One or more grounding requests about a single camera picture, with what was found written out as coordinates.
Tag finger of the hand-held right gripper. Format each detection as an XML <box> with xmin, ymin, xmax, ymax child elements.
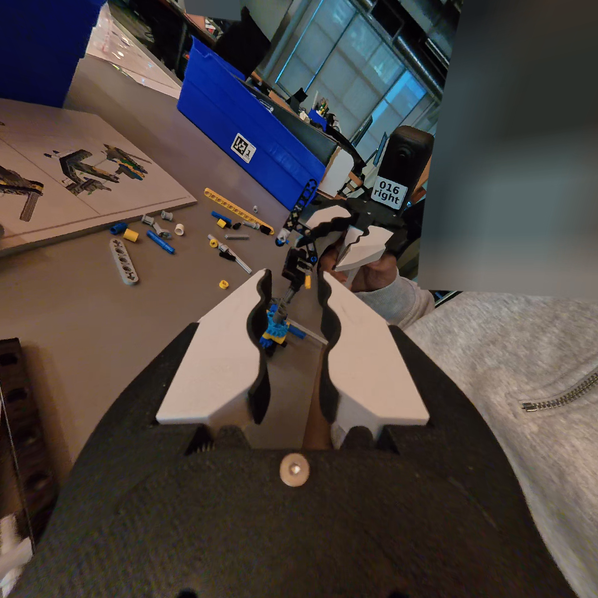
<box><xmin>304</xmin><ymin>206</ymin><xmax>359</xmax><ymax>251</ymax></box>
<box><xmin>334</xmin><ymin>225</ymin><xmax>394</xmax><ymax>291</ymax></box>

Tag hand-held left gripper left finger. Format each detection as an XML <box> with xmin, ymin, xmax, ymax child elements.
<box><xmin>155</xmin><ymin>268</ymin><xmax>273</xmax><ymax>448</ymax></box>

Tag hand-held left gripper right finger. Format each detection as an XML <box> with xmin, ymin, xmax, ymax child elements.
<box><xmin>318</xmin><ymin>271</ymin><xmax>430</xmax><ymax>444</ymax></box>

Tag black lego assembly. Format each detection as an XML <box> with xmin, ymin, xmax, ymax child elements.
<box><xmin>258</xmin><ymin>178</ymin><xmax>329</xmax><ymax>359</ymax></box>

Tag person's right forearm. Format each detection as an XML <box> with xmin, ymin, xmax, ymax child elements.
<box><xmin>353</xmin><ymin>275</ymin><xmax>436</xmax><ymax>326</ymax></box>

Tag long yellow lego beam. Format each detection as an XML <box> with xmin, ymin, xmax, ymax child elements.
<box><xmin>204</xmin><ymin>188</ymin><xmax>272</xmax><ymax>232</ymax></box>

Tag grey lego axle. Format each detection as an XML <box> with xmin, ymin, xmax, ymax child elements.
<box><xmin>219</xmin><ymin>245</ymin><xmax>253</xmax><ymax>274</ymax></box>

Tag grey lego beam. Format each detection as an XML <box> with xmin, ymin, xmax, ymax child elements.
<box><xmin>110</xmin><ymin>238</ymin><xmax>140</xmax><ymax>286</ymax></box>

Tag long blue lego pin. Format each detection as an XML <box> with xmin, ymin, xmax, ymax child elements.
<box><xmin>146</xmin><ymin>230</ymin><xmax>175</xmax><ymax>255</ymax></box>

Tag grey lego connector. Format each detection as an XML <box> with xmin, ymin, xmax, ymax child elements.
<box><xmin>142</xmin><ymin>214</ymin><xmax>172</xmax><ymax>239</ymax></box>

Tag lego instruction booklet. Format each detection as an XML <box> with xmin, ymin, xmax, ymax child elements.
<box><xmin>0</xmin><ymin>98</ymin><xmax>198</xmax><ymax>258</ymax></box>

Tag person's right hand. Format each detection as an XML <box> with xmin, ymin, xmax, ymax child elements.
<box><xmin>320</xmin><ymin>243</ymin><xmax>400</xmax><ymax>294</ymax></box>

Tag white cabinet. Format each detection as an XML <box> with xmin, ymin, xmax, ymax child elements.
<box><xmin>322</xmin><ymin>149</ymin><xmax>357</xmax><ymax>197</ymax></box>

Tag large window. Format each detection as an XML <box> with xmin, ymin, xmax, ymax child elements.
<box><xmin>275</xmin><ymin>0</ymin><xmax>447</xmax><ymax>157</ymax></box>

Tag blue bin with tag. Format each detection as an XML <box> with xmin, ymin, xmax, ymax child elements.
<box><xmin>177</xmin><ymin>35</ymin><xmax>328</xmax><ymax>212</ymax></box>

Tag person's grey hoodie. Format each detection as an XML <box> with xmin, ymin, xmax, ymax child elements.
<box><xmin>401</xmin><ymin>291</ymin><xmax>598</xmax><ymax>598</ymax></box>

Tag white paper sheets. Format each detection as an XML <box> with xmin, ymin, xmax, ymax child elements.
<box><xmin>85</xmin><ymin>2</ymin><xmax>184</xmax><ymax>100</ymax></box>

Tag white plastic piece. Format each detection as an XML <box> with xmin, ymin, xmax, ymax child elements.
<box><xmin>0</xmin><ymin>513</ymin><xmax>35</xmax><ymax>592</ymax></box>

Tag large blue plastic bin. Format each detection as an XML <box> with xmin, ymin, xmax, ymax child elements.
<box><xmin>0</xmin><ymin>0</ymin><xmax>109</xmax><ymax>109</ymax></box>

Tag black lego frame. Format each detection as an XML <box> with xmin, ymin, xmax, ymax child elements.
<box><xmin>0</xmin><ymin>337</ymin><xmax>59</xmax><ymax>543</ymax></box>

